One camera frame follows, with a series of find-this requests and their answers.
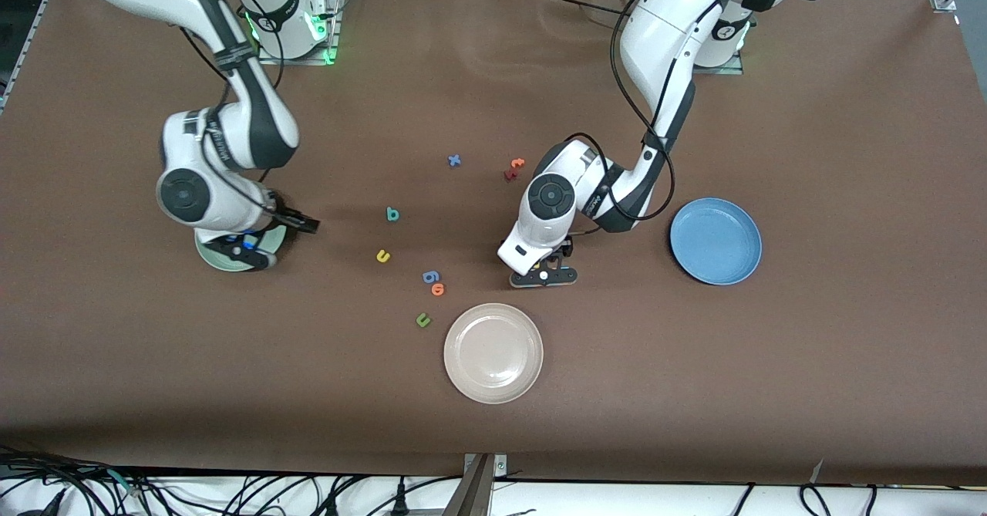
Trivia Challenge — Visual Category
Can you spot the green plate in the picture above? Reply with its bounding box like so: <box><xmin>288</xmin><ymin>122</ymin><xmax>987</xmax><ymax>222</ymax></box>
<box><xmin>194</xmin><ymin>225</ymin><xmax>288</xmax><ymax>273</ymax></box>

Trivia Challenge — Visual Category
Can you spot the beige plate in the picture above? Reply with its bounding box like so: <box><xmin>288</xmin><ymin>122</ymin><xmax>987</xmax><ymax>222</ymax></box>
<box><xmin>443</xmin><ymin>303</ymin><xmax>544</xmax><ymax>405</ymax></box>

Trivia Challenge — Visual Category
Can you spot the blue plate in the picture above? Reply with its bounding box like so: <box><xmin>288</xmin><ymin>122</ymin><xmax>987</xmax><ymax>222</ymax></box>
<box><xmin>669</xmin><ymin>197</ymin><xmax>763</xmax><ymax>286</ymax></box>

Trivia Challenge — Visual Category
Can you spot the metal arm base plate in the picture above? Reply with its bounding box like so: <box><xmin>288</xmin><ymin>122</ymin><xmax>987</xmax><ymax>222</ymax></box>
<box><xmin>690</xmin><ymin>7</ymin><xmax>745</xmax><ymax>76</ymax></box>
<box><xmin>256</xmin><ymin>0</ymin><xmax>342</xmax><ymax>66</ymax></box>

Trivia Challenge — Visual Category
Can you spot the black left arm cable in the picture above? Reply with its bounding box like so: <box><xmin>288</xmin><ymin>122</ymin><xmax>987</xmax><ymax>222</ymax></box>
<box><xmin>567</xmin><ymin>0</ymin><xmax>830</xmax><ymax>235</ymax></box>

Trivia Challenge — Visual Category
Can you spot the small metal bracket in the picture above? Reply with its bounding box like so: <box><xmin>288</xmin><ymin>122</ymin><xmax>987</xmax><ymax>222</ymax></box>
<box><xmin>464</xmin><ymin>453</ymin><xmax>508</xmax><ymax>480</ymax></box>

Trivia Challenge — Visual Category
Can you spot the thin black table cable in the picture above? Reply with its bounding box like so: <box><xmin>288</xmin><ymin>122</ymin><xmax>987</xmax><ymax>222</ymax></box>
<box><xmin>540</xmin><ymin>0</ymin><xmax>641</xmax><ymax>19</ymax></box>

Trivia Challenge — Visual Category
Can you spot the aluminium profile post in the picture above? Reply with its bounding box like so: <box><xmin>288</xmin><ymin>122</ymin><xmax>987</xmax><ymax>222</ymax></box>
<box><xmin>443</xmin><ymin>454</ymin><xmax>494</xmax><ymax>516</ymax></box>

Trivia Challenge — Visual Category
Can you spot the aluminium table edge rail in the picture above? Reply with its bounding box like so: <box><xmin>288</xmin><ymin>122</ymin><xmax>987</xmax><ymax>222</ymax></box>
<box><xmin>0</xmin><ymin>0</ymin><xmax>76</xmax><ymax>112</ymax></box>

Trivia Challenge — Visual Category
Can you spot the teal cable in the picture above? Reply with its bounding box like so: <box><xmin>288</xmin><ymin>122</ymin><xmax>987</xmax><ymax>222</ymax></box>
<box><xmin>106</xmin><ymin>468</ymin><xmax>144</xmax><ymax>497</ymax></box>

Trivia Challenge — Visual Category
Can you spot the looped black cable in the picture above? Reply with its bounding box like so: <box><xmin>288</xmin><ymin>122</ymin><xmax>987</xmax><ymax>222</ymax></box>
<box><xmin>799</xmin><ymin>484</ymin><xmax>834</xmax><ymax>516</ymax></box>

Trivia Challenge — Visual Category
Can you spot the thick black cable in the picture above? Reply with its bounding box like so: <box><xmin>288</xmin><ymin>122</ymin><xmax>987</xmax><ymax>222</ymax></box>
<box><xmin>0</xmin><ymin>443</ymin><xmax>116</xmax><ymax>487</ymax></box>

